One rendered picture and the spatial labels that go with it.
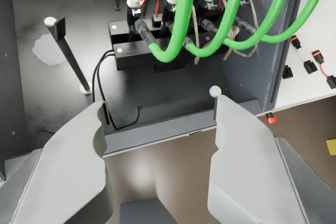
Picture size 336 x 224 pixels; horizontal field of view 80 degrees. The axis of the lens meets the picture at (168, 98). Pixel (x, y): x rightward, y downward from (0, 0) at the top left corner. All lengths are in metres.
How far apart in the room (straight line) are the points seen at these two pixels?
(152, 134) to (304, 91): 0.44
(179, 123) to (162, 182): 0.99
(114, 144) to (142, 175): 0.98
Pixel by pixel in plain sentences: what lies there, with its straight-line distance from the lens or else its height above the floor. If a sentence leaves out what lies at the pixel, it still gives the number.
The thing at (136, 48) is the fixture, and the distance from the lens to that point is 0.52.
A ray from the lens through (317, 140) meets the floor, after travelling 2.14.
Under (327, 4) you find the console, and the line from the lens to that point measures 0.77.
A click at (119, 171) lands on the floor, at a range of 1.44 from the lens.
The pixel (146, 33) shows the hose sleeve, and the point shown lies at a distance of 0.34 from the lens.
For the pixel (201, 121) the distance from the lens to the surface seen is 0.53.
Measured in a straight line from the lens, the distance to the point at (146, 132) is 0.49.
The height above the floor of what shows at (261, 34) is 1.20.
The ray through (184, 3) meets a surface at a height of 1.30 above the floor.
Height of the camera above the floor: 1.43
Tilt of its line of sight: 71 degrees down
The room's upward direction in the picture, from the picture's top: 38 degrees clockwise
